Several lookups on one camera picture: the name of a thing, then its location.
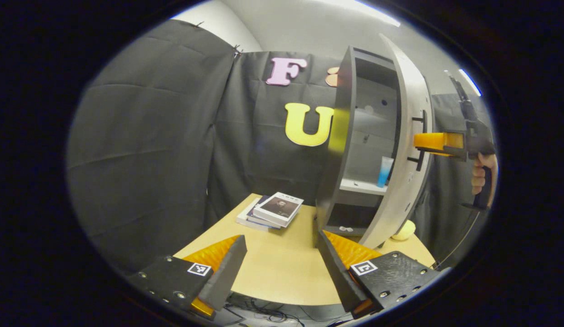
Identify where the yellow round sponge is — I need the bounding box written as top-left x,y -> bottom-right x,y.
391,220 -> 416,241

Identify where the grey cabinet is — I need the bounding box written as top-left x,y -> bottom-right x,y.
316,45 -> 403,242

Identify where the black backdrop cloth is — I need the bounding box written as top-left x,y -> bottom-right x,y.
66,19 -> 496,275

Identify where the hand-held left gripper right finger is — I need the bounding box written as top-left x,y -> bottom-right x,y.
317,229 -> 446,319

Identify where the black cabinet door handle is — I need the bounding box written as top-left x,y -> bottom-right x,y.
407,109 -> 429,172

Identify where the white book with dark cover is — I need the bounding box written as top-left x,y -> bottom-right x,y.
254,192 -> 304,228

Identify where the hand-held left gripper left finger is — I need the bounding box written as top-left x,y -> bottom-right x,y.
127,235 -> 248,321

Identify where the blue book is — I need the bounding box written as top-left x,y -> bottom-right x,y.
246,195 -> 282,230

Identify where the white and blue bottle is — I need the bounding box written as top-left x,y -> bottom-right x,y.
377,156 -> 394,188

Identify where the black cable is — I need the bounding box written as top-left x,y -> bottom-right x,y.
225,297 -> 307,327

